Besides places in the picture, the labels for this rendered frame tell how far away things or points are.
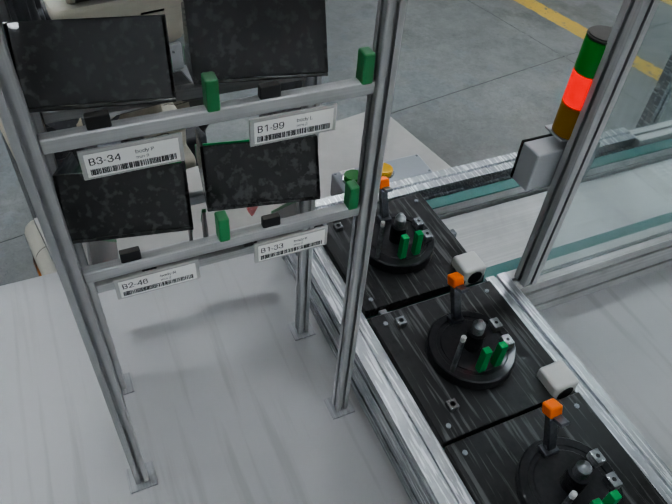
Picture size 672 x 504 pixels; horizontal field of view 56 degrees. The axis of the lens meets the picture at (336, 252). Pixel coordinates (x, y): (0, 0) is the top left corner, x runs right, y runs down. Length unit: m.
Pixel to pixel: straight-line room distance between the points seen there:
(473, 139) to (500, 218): 1.89
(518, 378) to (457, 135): 2.31
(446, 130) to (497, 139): 0.26
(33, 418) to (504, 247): 0.90
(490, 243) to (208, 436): 0.66
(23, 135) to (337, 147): 1.10
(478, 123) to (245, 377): 2.48
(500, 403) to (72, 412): 0.67
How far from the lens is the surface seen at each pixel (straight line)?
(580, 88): 0.96
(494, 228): 1.34
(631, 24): 0.91
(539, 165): 1.00
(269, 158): 0.71
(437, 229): 1.22
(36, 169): 0.58
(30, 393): 1.16
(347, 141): 1.60
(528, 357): 1.06
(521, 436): 0.98
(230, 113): 0.58
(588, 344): 1.27
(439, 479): 0.93
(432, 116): 3.35
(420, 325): 1.05
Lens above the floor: 1.78
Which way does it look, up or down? 45 degrees down
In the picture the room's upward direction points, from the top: 5 degrees clockwise
